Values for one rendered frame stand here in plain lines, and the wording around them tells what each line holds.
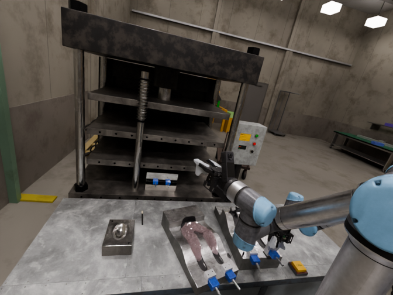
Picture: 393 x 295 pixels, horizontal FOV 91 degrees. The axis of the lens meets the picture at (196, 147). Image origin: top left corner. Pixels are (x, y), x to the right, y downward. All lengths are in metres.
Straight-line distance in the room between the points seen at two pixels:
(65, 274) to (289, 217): 1.03
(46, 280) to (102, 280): 0.24
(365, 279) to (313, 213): 0.20
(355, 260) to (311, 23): 10.66
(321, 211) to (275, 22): 9.68
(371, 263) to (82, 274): 1.11
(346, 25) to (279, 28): 3.10
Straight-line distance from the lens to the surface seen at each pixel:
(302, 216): 0.68
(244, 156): 1.92
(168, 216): 1.34
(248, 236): 0.67
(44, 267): 1.31
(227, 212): 1.45
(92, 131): 1.64
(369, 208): 0.44
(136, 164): 1.63
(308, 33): 10.86
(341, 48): 11.91
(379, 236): 0.45
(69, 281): 1.23
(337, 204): 0.63
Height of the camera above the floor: 1.77
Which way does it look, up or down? 19 degrees down
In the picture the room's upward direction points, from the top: 11 degrees clockwise
